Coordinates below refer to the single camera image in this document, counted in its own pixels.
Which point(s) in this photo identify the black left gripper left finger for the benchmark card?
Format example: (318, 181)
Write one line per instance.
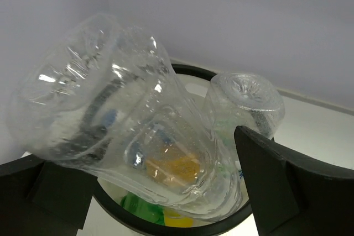
(43, 198)

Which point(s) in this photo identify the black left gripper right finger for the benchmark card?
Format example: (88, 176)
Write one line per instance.
(292, 193)

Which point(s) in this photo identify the green-white label clear bottle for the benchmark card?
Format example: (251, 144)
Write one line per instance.
(242, 99)

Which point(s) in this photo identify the green plastic bottle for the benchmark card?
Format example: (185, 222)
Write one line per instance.
(143, 209)

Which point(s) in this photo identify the orange-label bottle yellow cap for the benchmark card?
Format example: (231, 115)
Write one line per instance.
(170, 166)

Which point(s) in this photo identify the clear unlabelled plastic bottle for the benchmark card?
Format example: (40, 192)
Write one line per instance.
(106, 100)

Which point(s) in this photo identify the blue-label bottle white cap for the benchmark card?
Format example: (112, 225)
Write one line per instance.
(124, 146)

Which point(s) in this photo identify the white bin with black rim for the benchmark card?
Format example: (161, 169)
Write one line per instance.
(108, 196)

